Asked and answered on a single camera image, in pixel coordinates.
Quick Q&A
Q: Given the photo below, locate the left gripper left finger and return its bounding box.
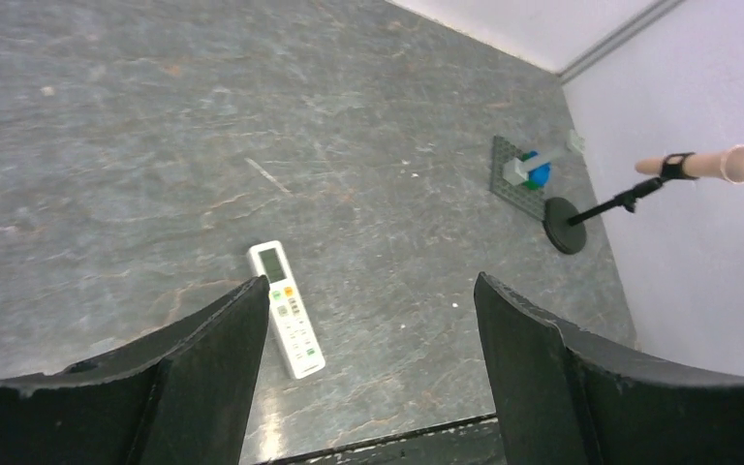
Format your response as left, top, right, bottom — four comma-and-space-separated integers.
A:
0, 277, 269, 464

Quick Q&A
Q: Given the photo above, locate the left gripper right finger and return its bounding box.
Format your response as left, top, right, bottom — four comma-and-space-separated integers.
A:
474, 273, 744, 464

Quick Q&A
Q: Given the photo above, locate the white remote control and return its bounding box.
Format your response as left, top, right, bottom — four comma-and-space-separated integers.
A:
247, 240, 326, 380

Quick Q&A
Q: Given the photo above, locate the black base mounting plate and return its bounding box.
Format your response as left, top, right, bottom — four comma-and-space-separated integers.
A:
267, 414, 507, 465

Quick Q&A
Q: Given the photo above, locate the black stand with pink disc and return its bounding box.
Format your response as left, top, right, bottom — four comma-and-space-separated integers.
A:
542, 144, 744, 255

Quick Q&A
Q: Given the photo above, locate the grey lego baseplate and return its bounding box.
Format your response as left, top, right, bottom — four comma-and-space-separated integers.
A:
489, 136, 544, 222

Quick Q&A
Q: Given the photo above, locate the green lego brick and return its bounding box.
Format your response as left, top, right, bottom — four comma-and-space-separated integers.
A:
521, 150, 540, 190

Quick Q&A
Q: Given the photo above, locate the blue lego brick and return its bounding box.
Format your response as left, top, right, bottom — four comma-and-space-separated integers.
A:
536, 163, 551, 189

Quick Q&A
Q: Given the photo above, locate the grey lego brick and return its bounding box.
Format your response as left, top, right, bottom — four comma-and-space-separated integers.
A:
502, 147, 570, 187

